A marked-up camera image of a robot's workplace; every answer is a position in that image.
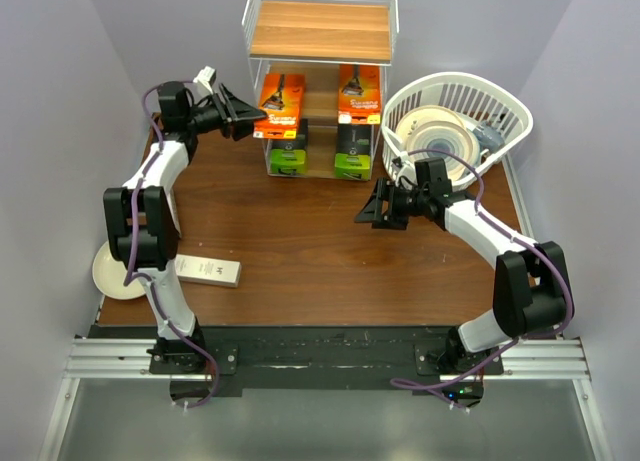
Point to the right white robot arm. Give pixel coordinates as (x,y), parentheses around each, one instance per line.
(531,291)

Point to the cream plate on table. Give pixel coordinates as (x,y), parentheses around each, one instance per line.
(109,275)

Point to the orange razor box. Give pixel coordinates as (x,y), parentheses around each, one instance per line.
(281,99)
(359,95)

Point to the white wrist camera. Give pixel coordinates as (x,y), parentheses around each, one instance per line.
(205,80)
(404,168)

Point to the black green razor box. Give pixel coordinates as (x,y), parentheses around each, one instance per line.
(289,157)
(352,158)

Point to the grey object in basket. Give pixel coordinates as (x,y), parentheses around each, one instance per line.
(488,138)

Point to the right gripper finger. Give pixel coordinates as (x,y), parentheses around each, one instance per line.
(379,196)
(388,218)

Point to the white wire wooden shelf unit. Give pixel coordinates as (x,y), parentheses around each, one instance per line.
(314,38)

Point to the cream plate in basket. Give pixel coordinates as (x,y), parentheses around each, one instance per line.
(422,115)

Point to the blue ringed plate in basket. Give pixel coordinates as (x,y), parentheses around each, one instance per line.
(446,140)

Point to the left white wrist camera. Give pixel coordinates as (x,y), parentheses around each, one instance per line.
(205,80)

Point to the white small box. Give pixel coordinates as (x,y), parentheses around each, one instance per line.
(173,210)

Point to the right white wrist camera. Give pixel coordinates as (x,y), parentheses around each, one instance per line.
(404,168)

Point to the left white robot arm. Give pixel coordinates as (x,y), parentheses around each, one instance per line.
(140,221)

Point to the white plastic slatted basket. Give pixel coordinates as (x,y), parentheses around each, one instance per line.
(472,98)

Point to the silver grey flat box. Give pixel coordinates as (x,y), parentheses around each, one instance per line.
(208,271)

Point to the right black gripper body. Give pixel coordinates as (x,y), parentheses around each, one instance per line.
(411,201)

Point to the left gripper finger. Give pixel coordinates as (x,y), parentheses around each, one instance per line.
(243,127)
(237,108)

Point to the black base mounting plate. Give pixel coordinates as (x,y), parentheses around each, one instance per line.
(328,358)

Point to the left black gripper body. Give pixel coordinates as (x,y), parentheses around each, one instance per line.
(208,118)

